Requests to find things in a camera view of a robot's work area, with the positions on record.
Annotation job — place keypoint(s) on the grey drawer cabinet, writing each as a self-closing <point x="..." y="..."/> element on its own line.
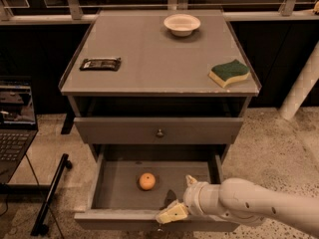
<point x="160" y="76"/>

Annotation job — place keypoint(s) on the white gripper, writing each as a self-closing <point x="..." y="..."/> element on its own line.
<point x="191" y="197"/>

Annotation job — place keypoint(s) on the green yellow sponge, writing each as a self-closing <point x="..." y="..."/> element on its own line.
<point x="228" y="73"/>

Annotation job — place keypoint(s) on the metal window railing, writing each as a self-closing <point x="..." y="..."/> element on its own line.
<point x="80" y="11"/>

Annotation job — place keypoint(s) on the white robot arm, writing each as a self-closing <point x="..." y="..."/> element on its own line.
<point x="272" y="172"/>

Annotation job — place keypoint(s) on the grey upper drawer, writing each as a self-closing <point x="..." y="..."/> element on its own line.
<point x="158" y="130"/>

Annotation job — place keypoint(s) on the grey open middle drawer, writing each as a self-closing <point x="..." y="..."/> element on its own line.
<point x="117" y="202"/>

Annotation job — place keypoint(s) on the orange fruit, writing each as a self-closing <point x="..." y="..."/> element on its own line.
<point x="147" y="181"/>

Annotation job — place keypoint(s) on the black laptop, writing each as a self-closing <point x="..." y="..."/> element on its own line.
<point x="18" y="123"/>

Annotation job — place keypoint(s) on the black stand leg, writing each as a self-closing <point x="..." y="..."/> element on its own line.
<point x="39" y="227"/>

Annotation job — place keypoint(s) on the white bowl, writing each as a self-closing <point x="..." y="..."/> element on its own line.
<point x="181" y="25"/>

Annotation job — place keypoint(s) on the black snack bar packet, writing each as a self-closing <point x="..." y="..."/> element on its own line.
<point x="101" y="64"/>

